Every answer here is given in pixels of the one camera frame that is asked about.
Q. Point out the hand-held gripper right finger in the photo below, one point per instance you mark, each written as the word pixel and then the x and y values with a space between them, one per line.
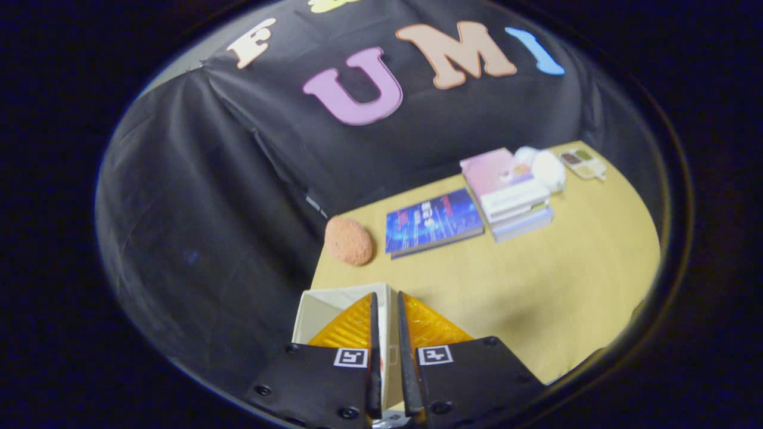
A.
pixel 407 357

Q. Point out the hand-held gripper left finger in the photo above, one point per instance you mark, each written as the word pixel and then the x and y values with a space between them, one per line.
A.
pixel 374 357

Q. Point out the cream fabric storage box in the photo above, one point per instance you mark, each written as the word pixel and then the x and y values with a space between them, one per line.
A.
pixel 325 310

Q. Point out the orange oval sponge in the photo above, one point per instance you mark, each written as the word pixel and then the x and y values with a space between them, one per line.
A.
pixel 349 241

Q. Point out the blue cover book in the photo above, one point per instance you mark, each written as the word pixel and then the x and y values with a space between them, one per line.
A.
pixel 432 221

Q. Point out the grey-blue thin book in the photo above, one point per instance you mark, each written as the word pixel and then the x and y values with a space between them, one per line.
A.
pixel 524 229

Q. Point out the white thin book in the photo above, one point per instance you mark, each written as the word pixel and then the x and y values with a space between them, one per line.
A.
pixel 521 213

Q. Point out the pink cover book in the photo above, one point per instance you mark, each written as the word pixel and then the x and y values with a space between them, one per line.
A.
pixel 495 173

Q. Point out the white fabric bundle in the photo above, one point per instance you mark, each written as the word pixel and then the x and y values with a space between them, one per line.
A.
pixel 547 170

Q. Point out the small beige tray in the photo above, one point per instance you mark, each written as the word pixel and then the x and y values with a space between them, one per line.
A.
pixel 584 164

